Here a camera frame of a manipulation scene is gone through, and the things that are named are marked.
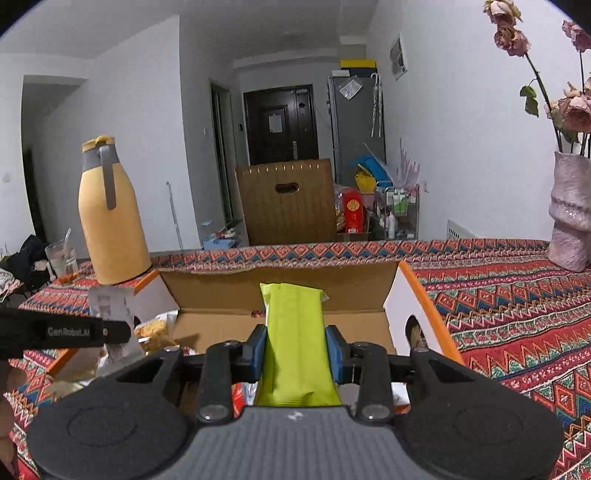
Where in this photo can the light green snack packet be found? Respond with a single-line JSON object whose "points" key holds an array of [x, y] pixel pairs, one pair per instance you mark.
{"points": [[295, 332]]}

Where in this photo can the grey refrigerator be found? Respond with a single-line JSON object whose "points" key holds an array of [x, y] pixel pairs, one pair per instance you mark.
{"points": [[355, 134]]}

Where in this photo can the brown cardboard box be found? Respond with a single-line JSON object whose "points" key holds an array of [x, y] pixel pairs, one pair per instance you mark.
{"points": [[277, 217]]}

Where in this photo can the clear drinking glass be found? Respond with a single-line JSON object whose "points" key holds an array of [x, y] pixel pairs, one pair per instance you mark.
{"points": [[60, 263]]}

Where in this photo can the orange beige snack packet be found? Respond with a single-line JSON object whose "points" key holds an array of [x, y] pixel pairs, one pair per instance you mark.
{"points": [[154, 332]]}

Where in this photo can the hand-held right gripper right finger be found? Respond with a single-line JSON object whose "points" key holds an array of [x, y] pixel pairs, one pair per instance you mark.
{"points": [[333, 353]]}

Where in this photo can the white folded umbrella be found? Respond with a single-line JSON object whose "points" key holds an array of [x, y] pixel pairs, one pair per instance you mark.
{"points": [[377, 106]]}

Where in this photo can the white paper notice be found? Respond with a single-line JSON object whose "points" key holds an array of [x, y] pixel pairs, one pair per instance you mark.
{"points": [[277, 122]]}

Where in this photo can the pink textured vase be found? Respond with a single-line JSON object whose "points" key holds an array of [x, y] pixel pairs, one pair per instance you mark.
{"points": [[570, 217]]}

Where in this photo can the red gift box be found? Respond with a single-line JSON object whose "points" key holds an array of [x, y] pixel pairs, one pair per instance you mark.
{"points": [[353, 207]]}

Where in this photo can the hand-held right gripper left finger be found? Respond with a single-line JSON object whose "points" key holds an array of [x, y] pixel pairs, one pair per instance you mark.
{"points": [[259, 353]]}

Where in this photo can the dark entrance door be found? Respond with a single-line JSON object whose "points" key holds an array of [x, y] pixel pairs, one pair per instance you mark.
{"points": [[258, 138]]}

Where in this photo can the pink dried grass bunch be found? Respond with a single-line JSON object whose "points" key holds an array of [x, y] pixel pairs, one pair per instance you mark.
{"points": [[408, 166]]}

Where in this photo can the yellow flat box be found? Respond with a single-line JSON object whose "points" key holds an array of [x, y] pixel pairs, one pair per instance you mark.
{"points": [[358, 63]]}

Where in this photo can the yellow thermos jug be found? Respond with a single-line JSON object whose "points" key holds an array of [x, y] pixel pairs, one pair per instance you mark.
{"points": [[111, 221]]}

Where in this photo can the clear plastic bag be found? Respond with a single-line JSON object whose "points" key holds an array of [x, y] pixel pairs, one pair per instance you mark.
{"points": [[350, 88]]}

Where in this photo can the blue plastic item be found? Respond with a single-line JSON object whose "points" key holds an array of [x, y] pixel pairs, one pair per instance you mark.
{"points": [[369, 167]]}

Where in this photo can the red cardboard box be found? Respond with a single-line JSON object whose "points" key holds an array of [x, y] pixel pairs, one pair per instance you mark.
{"points": [[217, 295]]}

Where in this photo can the white radiator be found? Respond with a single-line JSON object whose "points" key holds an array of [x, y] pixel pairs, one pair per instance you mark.
{"points": [[461, 229]]}

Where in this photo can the white mop pole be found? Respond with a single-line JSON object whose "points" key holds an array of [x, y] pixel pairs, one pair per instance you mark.
{"points": [[174, 217]]}

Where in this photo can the colourful patterned tablecloth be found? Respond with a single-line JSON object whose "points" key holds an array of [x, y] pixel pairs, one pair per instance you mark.
{"points": [[498, 295]]}

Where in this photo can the yellow bag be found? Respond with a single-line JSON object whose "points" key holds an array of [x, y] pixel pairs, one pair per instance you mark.
{"points": [[364, 183]]}

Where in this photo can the dried pink rose bouquet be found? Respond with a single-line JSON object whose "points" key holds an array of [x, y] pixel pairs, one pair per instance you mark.
{"points": [[577, 110]]}

